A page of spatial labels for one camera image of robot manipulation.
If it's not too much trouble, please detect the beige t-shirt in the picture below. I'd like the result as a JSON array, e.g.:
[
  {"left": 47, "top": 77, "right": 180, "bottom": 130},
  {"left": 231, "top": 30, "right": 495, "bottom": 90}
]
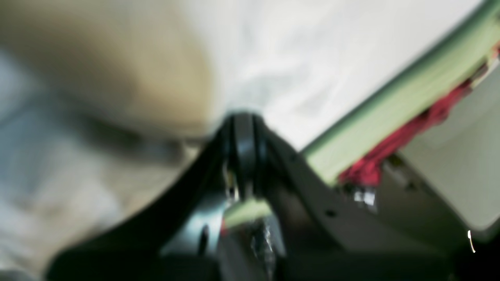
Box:
[{"left": 1, "top": 0, "right": 482, "bottom": 279}]

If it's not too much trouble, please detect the red cable bundle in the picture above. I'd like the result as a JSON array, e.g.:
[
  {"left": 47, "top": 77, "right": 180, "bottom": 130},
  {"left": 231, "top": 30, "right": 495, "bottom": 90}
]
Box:
[{"left": 338, "top": 78, "right": 473, "bottom": 188}]

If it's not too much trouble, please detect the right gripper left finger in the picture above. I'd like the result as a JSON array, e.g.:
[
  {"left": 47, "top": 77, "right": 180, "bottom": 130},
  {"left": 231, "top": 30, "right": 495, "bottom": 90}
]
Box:
[{"left": 45, "top": 117, "right": 232, "bottom": 281}]

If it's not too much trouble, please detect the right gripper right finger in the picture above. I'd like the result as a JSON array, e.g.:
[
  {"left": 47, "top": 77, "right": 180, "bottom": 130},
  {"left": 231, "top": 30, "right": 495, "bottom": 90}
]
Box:
[{"left": 254, "top": 116, "right": 452, "bottom": 281}]

